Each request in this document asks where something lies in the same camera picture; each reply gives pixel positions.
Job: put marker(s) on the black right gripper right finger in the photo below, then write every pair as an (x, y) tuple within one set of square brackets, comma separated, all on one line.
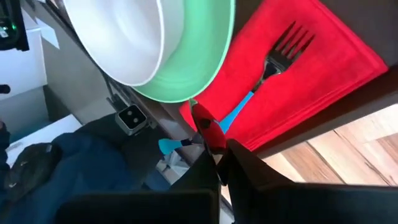
[(295, 205)]

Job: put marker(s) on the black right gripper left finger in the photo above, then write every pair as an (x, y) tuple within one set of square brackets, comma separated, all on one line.
[(140, 208)]

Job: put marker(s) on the red cloth napkin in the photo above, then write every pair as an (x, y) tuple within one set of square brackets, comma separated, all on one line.
[(326, 77)]

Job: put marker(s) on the green plastic plate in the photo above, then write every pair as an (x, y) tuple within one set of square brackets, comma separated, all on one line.
[(202, 56)]

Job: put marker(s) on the pale grey bowl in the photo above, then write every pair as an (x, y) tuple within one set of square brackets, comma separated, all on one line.
[(118, 40)]

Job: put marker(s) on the person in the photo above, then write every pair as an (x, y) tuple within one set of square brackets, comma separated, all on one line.
[(93, 174)]

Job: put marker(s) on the white cabinet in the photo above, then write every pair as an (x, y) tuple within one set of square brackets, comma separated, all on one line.
[(21, 68)]

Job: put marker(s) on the black computer green light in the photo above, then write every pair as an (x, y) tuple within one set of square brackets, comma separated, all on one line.
[(9, 28)]

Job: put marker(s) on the small silver camera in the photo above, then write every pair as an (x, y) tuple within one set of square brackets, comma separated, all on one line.
[(131, 119)]

